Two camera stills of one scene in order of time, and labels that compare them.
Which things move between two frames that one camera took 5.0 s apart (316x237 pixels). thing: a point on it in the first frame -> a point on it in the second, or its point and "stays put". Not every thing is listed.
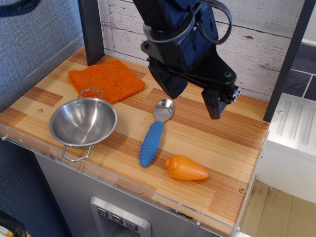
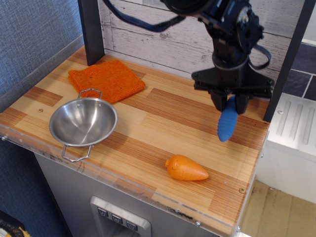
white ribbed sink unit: x=288 y=163 stays put
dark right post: x=290 y=58 stays put
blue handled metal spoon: x=163 y=110 -> x=227 y=119
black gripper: x=211 y=69 -> x=219 y=81
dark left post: x=92 y=29 stays put
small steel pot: x=80 y=124 stays put
